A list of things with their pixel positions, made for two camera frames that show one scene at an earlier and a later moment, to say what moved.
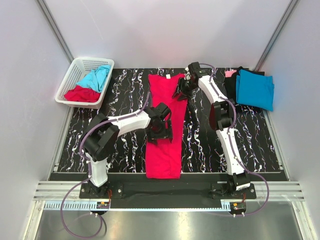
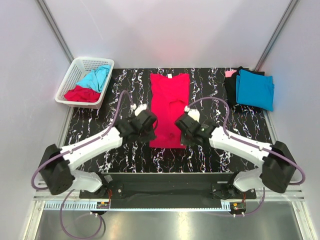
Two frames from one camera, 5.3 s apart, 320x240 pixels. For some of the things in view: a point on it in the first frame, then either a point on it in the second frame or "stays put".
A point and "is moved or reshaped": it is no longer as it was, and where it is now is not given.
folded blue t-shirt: x=255 y=89 stays put
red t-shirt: x=164 y=160 is moved or reshaped
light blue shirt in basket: x=96 y=78 stays put
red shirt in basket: x=81 y=94 stays put
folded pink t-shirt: x=228 y=73 stays put
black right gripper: x=185 y=95 -> x=185 y=142
